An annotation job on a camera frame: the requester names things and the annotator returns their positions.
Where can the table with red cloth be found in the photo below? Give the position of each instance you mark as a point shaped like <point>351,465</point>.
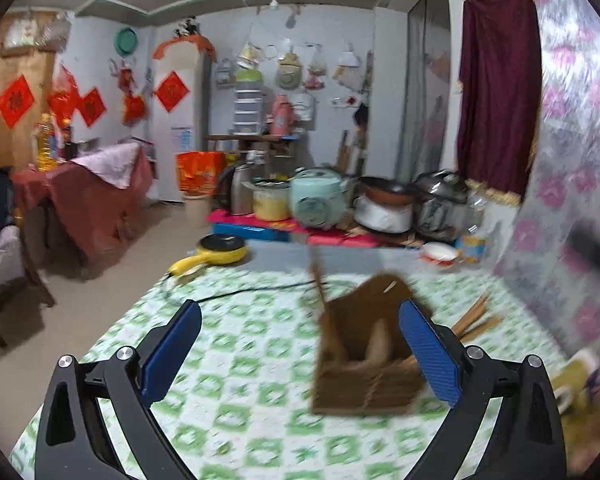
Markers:
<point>90,200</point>

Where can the orange red shopping bag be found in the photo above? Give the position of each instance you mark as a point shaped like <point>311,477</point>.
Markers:
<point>200,175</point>

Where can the wooden chopstick holder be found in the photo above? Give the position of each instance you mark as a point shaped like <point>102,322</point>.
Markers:
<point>365,380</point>

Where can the wooden wall shelf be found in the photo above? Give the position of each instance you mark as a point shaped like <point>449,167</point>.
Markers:
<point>250,139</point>

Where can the clear plastic bottle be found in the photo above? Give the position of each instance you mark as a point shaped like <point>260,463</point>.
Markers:
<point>472,235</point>

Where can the single wooden chopstick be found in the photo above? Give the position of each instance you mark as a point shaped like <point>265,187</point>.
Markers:
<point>327,305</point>

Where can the plastic drawer tower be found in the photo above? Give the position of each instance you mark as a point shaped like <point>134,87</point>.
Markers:
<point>248,105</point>

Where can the white electric hot plate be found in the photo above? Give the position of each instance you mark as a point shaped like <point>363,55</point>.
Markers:
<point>382,217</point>

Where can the white handbag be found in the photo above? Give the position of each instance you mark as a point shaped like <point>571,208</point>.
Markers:
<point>20,32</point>

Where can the white tote bag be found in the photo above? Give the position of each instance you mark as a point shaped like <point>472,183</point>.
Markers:
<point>304,106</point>

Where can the dark red curtain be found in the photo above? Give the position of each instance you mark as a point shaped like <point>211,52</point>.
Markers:
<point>495,90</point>

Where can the yellow cooking oil bottle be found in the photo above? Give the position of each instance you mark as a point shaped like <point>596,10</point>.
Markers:
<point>46,145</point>

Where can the pink thermos flask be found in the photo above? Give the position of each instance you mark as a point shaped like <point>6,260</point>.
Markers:
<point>282,117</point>

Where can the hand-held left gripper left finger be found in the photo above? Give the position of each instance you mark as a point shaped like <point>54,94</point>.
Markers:
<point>172,350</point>

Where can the orange cloth cover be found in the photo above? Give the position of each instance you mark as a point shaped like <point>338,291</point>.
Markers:
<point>185,45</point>

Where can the bundle of leaning wooden sticks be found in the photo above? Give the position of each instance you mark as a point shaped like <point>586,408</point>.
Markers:
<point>352,145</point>

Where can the panda plush toy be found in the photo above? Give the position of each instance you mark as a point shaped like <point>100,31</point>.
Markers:
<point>185,27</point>

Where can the red hanging bag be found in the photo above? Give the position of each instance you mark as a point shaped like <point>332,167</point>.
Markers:
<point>134,107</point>

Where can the beige pot-shaped hanging pouch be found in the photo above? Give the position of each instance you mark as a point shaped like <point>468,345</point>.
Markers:
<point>287,72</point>

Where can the dark soy sauce bottle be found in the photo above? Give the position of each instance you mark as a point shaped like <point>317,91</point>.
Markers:
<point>67,142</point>

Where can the white refrigerator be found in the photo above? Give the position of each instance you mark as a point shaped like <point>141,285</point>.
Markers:
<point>185,150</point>

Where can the green checked tablecloth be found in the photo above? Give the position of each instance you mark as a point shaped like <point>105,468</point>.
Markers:
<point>260,385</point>

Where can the clear hanging plastic bag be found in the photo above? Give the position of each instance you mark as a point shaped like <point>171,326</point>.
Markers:
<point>316,72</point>

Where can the silver pressure cooker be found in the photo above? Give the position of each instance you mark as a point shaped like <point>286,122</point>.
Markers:
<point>442,210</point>

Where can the pile of wooden chopsticks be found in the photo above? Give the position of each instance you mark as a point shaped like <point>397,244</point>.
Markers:
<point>472,320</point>

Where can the steel electric kettle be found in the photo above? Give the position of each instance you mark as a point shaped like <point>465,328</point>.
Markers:
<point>237,192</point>

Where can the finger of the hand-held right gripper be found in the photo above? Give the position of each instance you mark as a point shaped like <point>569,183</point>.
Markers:
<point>595,252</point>

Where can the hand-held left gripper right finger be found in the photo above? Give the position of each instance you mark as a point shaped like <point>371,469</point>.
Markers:
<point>427,355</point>

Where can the grey handbag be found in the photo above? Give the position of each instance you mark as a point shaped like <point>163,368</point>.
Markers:
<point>55,30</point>

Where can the wooden door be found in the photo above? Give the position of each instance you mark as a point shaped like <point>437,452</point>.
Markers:
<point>10,85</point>

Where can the floral plastic wall sheet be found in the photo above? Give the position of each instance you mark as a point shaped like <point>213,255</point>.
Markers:
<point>575,135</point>

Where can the red and white bowl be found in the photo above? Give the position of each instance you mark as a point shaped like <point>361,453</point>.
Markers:
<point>440,255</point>

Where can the mint green rice cooker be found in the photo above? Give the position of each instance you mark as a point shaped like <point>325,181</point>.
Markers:
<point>320,202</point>

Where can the green plastic basin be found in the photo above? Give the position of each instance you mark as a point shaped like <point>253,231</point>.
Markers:
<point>127,41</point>

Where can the brown frying pan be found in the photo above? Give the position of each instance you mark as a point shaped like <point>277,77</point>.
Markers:
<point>387,190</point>

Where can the yellow electric frying pan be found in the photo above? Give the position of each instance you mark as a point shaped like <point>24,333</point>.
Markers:
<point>220,250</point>

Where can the chair with dark jacket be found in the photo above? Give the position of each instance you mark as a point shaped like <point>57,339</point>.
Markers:
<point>5,260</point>

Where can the yellow enamel pot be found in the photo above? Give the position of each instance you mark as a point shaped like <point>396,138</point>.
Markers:
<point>271,202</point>

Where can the red diamond paper poster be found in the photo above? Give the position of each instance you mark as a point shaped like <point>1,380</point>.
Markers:
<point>15,101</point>
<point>172,91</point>
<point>90,106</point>

